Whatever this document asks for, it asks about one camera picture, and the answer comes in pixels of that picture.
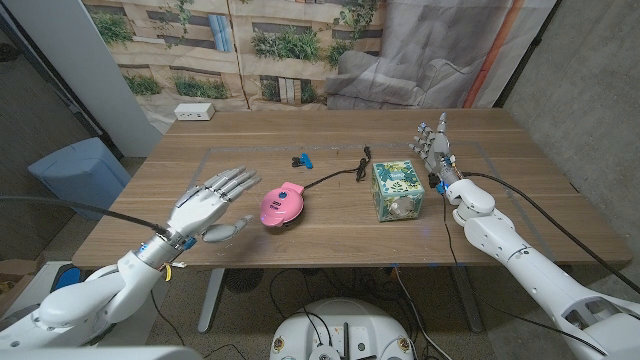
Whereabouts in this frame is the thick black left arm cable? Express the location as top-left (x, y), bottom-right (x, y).
top-left (0, 195), bottom-right (172, 237)

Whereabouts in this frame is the white robot torso base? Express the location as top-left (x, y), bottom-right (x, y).
top-left (269, 297), bottom-right (416, 360)

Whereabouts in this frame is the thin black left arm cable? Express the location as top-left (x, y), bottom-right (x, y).
top-left (149, 289), bottom-right (249, 360)

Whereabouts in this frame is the pink mini sandwich press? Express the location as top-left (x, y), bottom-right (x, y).
top-left (259, 181), bottom-right (306, 229)

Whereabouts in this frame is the blue plastic bin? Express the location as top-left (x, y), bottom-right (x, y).
top-left (27, 137), bottom-right (132, 221)

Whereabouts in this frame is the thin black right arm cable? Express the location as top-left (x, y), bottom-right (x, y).
top-left (441, 192), bottom-right (609, 357)

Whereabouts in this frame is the floral teal tissue box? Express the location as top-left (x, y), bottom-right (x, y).
top-left (370, 160), bottom-right (426, 223)

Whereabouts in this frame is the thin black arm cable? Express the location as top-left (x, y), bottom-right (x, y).
top-left (149, 289), bottom-right (249, 360)
top-left (441, 192), bottom-right (609, 357)

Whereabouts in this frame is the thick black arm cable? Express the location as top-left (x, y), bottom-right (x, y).
top-left (0, 195), bottom-right (172, 237)
top-left (462, 171), bottom-right (640, 296)

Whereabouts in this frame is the grey table leg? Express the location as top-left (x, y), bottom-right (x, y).
top-left (449, 265), bottom-right (484, 334)

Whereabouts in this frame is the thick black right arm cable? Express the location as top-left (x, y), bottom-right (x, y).
top-left (462, 171), bottom-right (640, 296)

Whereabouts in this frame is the brown cardboard box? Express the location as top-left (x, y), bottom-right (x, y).
top-left (0, 257), bottom-right (45, 301)

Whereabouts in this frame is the white platform with blue pads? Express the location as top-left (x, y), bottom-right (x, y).
top-left (9, 260), bottom-right (121, 321)

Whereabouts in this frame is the black press power cord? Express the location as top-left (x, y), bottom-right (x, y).
top-left (303, 145), bottom-right (373, 191)

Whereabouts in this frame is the white power strip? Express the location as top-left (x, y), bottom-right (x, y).
top-left (173, 102), bottom-right (216, 122)

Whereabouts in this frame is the white table leg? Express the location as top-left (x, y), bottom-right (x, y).
top-left (197, 268), bottom-right (226, 334)

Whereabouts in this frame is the white floor cable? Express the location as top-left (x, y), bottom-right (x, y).
top-left (393, 267), bottom-right (439, 360)

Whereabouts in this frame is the white wall panel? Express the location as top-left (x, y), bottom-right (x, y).
top-left (2, 0), bottom-right (164, 159)

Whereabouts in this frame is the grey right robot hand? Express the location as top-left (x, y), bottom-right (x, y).
top-left (408, 112), bottom-right (464, 189)

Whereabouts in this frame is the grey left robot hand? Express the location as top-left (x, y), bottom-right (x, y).
top-left (167, 166), bottom-right (263, 245)

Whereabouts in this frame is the printed fabric backdrop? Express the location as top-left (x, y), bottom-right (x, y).
top-left (82, 0), bottom-right (559, 134)

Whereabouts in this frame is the round black floor disc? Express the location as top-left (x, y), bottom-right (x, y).
top-left (223, 268), bottom-right (265, 294)

